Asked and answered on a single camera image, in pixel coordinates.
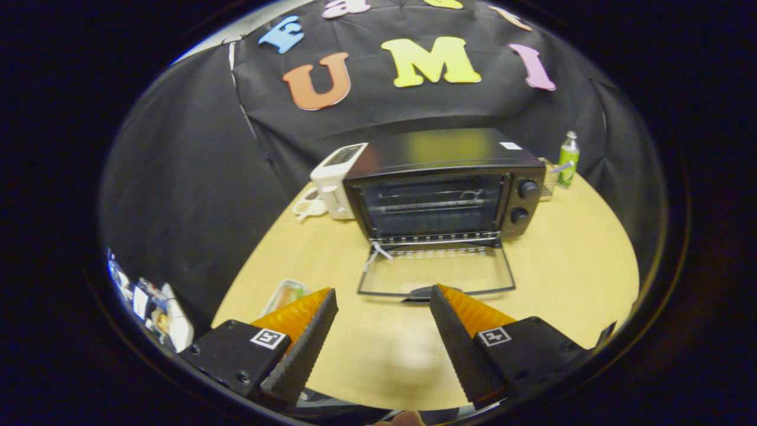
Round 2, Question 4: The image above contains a black toaster oven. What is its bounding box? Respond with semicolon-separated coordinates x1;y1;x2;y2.
343;128;548;304

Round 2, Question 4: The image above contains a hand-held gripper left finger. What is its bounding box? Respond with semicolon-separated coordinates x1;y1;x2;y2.
179;288;339;409

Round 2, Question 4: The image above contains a green drink bottle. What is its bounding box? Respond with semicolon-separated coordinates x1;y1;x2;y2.
557;131;581;189

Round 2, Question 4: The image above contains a white food tray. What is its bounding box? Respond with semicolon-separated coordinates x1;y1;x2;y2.
260;279;308;317

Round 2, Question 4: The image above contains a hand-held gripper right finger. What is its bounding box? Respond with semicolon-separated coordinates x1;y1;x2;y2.
430;285;592;410

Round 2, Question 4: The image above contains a wire mesh basket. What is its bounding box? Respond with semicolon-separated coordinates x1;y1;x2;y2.
539;157;574;199

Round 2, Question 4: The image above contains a white bread toaster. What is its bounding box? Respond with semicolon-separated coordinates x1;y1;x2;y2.
310;143;369;221

